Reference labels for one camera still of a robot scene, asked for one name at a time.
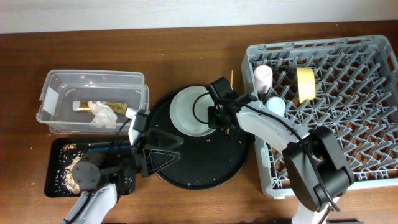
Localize clear plastic bin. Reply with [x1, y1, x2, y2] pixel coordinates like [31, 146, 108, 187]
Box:
[36, 70, 149, 134]

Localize yellow bowl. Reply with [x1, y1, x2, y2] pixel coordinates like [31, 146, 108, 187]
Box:
[297, 67, 316, 103]

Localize blue cup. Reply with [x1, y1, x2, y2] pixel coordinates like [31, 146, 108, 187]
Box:
[265, 96, 285, 117]

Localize grey plate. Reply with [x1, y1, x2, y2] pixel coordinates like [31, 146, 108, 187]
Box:
[169, 86, 215, 137]

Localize pink cup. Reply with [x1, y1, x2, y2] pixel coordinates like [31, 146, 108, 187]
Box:
[254, 65, 273, 94]

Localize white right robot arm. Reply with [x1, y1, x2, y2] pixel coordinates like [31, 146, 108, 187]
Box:
[208, 93, 354, 223]

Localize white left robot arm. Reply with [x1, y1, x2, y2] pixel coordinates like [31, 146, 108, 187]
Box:
[62, 129, 184, 223]

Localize food leftovers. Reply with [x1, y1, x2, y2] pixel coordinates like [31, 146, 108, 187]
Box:
[55, 144, 84, 195]

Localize white napkin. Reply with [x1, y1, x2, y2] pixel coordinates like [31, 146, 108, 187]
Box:
[88, 101, 118, 129]

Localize black rectangular tray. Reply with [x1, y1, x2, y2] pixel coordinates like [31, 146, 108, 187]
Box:
[44, 137, 136, 198]

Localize wooden chopstick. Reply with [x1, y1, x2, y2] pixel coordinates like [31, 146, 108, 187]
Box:
[226, 70, 234, 137]

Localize round black tray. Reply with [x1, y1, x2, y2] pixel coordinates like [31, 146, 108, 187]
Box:
[149, 90, 252, 190]

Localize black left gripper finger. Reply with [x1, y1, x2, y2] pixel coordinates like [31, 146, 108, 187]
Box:
[142, 149, 181, 176]
[143, 129, 184, 149]

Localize gold chopstick wrapper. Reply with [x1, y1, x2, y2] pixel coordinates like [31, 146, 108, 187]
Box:
[72, 101, 127, 114]

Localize grey dishwasher rack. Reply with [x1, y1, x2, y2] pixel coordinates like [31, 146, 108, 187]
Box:
[241, 35, 397, 190]

